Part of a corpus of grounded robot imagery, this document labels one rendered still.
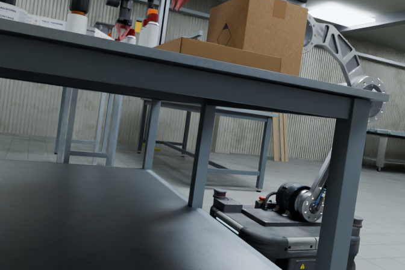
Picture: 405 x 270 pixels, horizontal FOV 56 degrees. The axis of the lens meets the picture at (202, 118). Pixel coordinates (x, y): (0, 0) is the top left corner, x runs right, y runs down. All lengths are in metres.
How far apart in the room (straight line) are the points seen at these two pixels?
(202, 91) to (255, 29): 0.48
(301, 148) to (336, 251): 7.00
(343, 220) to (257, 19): 0.67
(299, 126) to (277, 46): 6.71
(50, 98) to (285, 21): 5.22
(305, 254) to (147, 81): 1.17
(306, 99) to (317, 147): 7.37
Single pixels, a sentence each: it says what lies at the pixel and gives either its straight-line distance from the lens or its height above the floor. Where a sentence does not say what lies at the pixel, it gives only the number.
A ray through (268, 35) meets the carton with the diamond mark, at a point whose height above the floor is 0.99.
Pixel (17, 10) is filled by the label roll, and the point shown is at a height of 1.01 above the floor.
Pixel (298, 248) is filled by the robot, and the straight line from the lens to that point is 1.73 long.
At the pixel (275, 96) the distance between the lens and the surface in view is 0.95.
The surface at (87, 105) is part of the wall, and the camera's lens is 6.31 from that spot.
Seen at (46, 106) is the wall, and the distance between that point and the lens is 6.27.
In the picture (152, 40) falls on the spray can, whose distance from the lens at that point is 1.59.
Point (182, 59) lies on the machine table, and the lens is 0.80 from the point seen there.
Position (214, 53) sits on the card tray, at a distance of 0.86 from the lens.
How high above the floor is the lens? 0.72
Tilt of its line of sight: 1 degrees down
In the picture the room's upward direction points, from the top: 8 degrees clockwise
